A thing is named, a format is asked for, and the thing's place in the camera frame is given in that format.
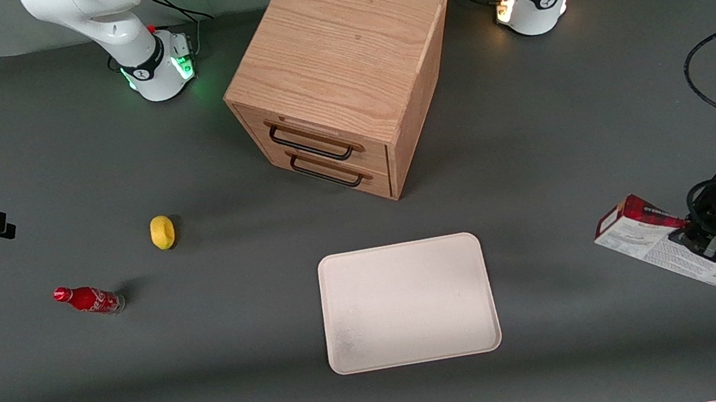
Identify red white cookie box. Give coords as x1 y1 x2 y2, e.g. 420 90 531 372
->
588 181 716 317

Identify cream rectangular plastic tray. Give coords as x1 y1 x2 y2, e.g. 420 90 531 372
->
312 229 505 377

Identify red cola bottle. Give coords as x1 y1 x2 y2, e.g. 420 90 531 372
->
52 277 128 323

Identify yellow lemon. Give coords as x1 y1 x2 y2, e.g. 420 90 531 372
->
147 213 178 252

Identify wooden drawer front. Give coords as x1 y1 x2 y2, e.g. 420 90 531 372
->
258 130 395 217
234 83 392 191

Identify oak wooden drawer cabinet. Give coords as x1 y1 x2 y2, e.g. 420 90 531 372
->
209 0 477 224

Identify black right arm base cables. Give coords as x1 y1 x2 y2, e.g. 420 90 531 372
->
143 0 220 66

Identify black wire drawer handle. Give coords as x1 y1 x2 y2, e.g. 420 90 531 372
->
267 113 357 172
289 146 366 197

